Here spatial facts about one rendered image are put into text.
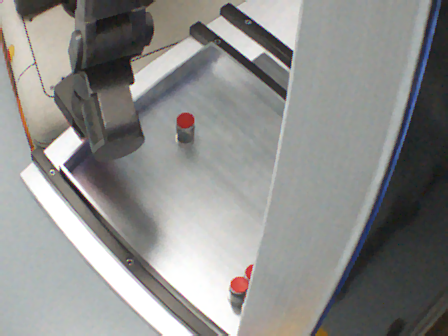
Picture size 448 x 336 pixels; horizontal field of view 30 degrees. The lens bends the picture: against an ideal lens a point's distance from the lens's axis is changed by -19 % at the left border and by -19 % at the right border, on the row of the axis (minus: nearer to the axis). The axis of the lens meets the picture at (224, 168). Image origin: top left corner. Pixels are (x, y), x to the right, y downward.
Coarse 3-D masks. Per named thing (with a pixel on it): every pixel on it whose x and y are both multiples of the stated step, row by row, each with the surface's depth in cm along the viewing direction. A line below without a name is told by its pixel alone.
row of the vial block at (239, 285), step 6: (252, 264) 106; (246, 270) 105; (252, 270) 105; (246, 276) 105; (234, 282) 104; (240, 282) 104; (246, 282) 104; (234, 288) 104; (240, 288) 104; (246, 288) 104; (228, 294) 106; (234, 294) 105; (240, 294) 105; (228, 300) 108; (234, 300) 106; (240, 300) 106
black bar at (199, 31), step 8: (200, 24) 124; (192, 32) 125; (200, 32) 124; (208, 32) 124; (200, 40) 125; (208, 40) 123; (216, 40) 123; (224, 40) 123; (224, 48) 123; (232, 48) 123; (232, 56) 122; (240, 56) 122; (248, 64) 121; (256, 72) 121; (264, 72) 121; (264, 80) 120; (272, 80) 120; (272, 88) 120; (280, 88) 120
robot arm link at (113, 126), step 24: (72, 48) 92; (72, 72) 93; (96, 72) 93; (120, 72) 94; (96, 96) 93; (120, 96) 93; (96, 120) 94; (120, 120) 92; (96, 144) 94; (120, 144) 95
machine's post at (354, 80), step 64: (320, 0) 36; (384, 0) 32; (320, 64) 40; (384, 64) 36; (320, 128) 44; (384, 128) 39; (320, 192) 48; (384, 192) 46; (256, 256) 61; (320, 256) 53; (256, 320) 69; (320, 320) 62
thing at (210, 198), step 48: (144, 96) 117; (192, 96) 121; (240, 96) 121; (144, 144) 117; (192, 144) 118; (240, 144) 118; (96, 192) 114; (144, 192) 114; (192, 192) 115; (240, 192) 115; (144, 240) 111; (192, 240) 112; (240, 240) 112; (192, 288) 109
